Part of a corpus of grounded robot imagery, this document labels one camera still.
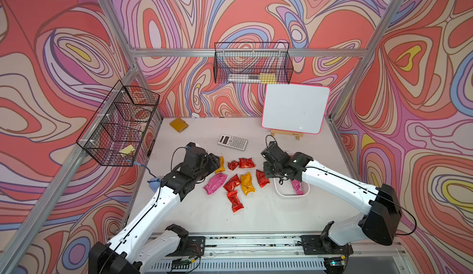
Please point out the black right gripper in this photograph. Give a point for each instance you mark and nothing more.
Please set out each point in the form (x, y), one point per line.
(266, 166)

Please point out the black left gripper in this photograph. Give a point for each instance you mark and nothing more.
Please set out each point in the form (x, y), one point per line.
(211, 162)

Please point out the red tea bag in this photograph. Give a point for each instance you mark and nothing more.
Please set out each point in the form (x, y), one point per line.
(232, 183)
(233, 165)
(261, 179)
(246, 163)
(235, 201)

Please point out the pink tea bag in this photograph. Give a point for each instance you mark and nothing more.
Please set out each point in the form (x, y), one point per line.
(215, 183)
(297, 187)

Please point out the yellow tea bag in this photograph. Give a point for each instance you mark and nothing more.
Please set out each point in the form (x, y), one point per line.
(221, 168)
(246, 183)

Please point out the white storage box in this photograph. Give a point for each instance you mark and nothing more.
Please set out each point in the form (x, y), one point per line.
(284, 188)

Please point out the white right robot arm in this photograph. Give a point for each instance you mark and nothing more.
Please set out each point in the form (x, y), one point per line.
(379, 210)

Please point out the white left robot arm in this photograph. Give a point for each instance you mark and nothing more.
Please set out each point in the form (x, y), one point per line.
(140, 222)

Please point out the yellow box in basket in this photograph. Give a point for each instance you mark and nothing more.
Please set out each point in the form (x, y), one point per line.
(268, 78)

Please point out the wooden easel stand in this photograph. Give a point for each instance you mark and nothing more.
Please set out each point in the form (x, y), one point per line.
(297, 135)

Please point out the yellow sponge pad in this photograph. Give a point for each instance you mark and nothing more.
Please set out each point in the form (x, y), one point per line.
(179, 125)

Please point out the white calculator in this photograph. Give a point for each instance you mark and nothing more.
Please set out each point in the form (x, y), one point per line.
(233, 142)

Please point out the blue cloth pouch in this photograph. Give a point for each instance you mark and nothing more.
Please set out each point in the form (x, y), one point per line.
(154, 184)

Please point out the pink framed whiteboard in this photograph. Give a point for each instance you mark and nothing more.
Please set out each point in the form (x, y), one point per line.
(295, 107)

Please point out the yellow sticky note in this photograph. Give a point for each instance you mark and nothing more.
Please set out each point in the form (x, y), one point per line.
(129, 150)

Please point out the black wire basket left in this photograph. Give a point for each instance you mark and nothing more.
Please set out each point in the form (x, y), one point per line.
(123, 118)

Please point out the black wire basket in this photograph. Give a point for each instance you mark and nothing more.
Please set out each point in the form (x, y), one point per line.
(123, 118)
(243, 61)

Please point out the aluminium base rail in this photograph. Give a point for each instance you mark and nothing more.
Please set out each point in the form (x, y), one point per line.
(266, 252)

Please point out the black wire basket back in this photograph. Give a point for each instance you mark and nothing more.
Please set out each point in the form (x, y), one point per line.
(243, 61)

